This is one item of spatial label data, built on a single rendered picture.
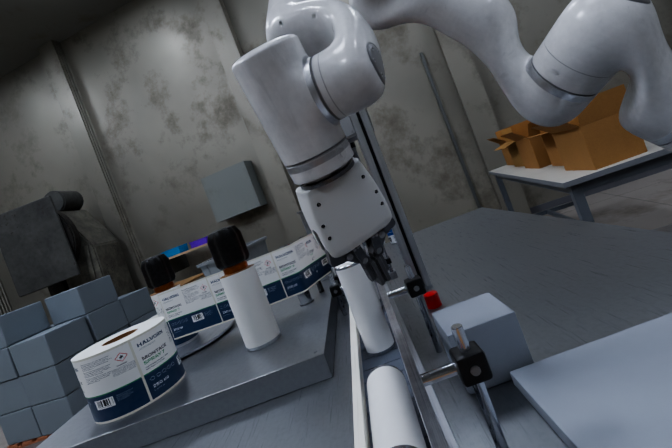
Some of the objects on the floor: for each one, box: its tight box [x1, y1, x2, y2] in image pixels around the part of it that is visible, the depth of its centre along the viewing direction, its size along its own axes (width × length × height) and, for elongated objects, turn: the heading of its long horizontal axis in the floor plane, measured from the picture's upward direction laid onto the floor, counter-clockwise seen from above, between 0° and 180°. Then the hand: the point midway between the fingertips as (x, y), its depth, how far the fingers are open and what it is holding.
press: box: [0, 191, 136, 325], centre depth 557 cm, size 135×121×263 cm
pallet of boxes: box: [0, 275, 157, 448], centre depth 371 cm, size 121×81×120 cm
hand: (376, 268), depth 53 cm, fingers closed
